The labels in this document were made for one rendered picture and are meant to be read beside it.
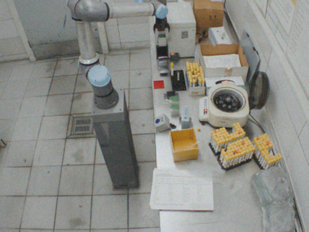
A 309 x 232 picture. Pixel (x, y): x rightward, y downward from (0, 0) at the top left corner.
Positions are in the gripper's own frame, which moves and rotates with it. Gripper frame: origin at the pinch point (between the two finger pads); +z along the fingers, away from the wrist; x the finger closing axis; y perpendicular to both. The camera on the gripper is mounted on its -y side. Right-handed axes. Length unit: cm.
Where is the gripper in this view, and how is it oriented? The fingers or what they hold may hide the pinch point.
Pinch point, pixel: (161, 38)
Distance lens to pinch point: 196.5
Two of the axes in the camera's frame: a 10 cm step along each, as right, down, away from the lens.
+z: 0.5, 6.5, 7.6
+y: -0.2, -7.6, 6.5
